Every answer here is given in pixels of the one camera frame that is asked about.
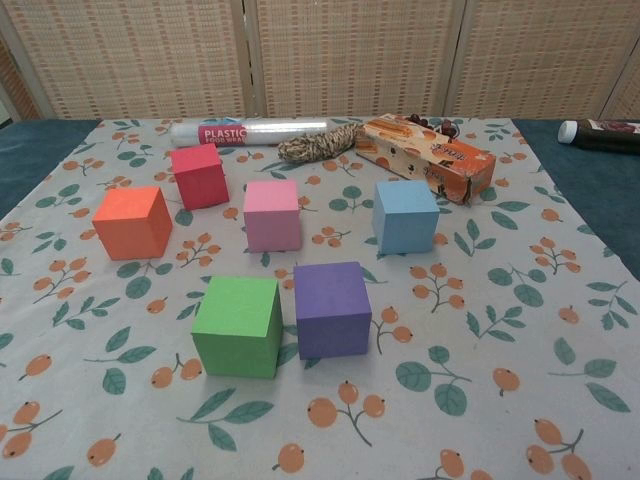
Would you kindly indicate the purple foam cube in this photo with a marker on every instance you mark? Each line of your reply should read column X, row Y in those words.
column 332, row 315

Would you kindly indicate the green foam cube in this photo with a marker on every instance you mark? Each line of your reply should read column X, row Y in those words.
column 235, row 330

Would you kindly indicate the red foam cube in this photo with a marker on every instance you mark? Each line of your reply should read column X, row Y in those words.
column 200, row 177

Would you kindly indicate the orange foam cube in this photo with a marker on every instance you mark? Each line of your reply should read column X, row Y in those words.
column 132, row 225

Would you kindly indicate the pink foam cube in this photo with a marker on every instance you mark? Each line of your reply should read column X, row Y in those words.
column 272, row 220

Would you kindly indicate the light blue foam cube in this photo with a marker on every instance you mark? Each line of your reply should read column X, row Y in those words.
column 406, row 220

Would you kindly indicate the brown white twine bundle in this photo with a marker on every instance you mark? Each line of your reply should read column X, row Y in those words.
column 315, row 145

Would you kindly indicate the plastic food wrap roll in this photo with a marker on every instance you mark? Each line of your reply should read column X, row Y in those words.
column 280, row 131

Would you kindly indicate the orange biscuit box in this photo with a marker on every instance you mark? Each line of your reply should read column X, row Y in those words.
column 425, row 155

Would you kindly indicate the dark red grape bunch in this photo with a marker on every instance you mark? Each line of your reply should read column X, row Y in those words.
column 446, row 127

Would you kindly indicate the woven bamboo folding screen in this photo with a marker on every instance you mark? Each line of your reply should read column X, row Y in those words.
column 350, row 55

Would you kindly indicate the floral printed tablecloth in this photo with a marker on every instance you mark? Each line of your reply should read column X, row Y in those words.
column 500, row 350

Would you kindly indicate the teal table cover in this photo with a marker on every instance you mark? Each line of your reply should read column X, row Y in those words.
column 600, row 200

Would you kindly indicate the dark grape juice bottle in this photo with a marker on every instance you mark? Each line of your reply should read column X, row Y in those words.
column 605, row 136

